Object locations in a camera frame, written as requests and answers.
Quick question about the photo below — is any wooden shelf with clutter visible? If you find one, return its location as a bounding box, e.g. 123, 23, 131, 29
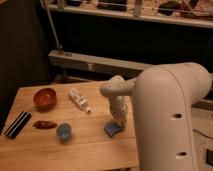
43, 0, 213, 29

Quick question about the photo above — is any black striped rectangular block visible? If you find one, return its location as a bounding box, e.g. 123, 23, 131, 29
4, 111, 32, 139

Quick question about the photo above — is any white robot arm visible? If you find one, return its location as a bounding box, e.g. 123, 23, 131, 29
100, 62, 212, 171

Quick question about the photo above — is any red bowl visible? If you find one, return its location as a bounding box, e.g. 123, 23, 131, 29
33, 88, 57, 109

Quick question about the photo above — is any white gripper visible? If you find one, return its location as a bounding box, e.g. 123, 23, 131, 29
109, 96, 128, 129

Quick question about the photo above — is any white plastic bottle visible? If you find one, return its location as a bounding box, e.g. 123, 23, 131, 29
68, 88, 91, 113

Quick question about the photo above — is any blue cup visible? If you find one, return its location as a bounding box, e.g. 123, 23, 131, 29
56, 123, 72, 141

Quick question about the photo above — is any red chili pepper toy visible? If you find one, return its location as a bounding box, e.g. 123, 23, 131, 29
33, 121, 57, 129

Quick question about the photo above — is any metal pole stand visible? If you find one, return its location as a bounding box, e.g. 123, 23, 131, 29
41, 0, 70, 56

